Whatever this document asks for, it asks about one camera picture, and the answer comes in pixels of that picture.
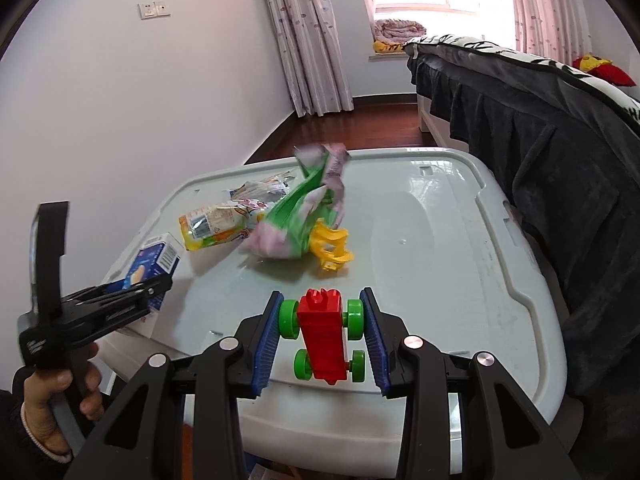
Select yellow plastic toy piece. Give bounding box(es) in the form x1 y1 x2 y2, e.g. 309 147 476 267
309 221 357 273

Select person's left forearm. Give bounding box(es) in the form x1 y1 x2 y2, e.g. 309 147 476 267
0 389 71 480

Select yellow foil snack bag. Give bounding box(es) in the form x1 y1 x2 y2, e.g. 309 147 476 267
179 199 268 252

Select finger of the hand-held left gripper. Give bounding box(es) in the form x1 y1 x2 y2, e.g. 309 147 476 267
60 272 174 311

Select black white patterned bedspread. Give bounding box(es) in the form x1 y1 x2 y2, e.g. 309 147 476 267
404 35 640 126

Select green pink plastic bag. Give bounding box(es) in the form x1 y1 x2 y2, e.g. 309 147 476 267
242 142 351 261

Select folded pink quilt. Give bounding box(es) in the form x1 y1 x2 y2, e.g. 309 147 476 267
374 17 428 43

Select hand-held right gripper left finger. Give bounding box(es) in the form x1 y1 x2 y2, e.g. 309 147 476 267
62 290 286 480

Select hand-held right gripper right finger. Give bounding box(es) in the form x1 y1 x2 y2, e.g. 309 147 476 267
359 286 583 480

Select red pillow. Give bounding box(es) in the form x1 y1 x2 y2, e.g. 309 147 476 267
572 54 637 87

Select white bed frame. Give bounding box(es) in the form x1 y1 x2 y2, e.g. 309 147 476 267
417 92 469 153

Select red toy car green wheels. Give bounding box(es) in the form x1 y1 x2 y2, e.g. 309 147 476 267
278 287 367 386

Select white flat wrapper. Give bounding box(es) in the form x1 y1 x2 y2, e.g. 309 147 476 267
222 171 297 202

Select person's left hand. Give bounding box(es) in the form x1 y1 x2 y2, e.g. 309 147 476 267
22 342 107 457

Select pink patterned curtain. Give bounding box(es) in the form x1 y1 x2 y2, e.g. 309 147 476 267
255 0 356 118
505 0 596 68

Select grey storage box lid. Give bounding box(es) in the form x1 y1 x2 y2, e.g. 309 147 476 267
102 147 571 480

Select small blue carton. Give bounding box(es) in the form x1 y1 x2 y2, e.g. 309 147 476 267
107 231 182 311

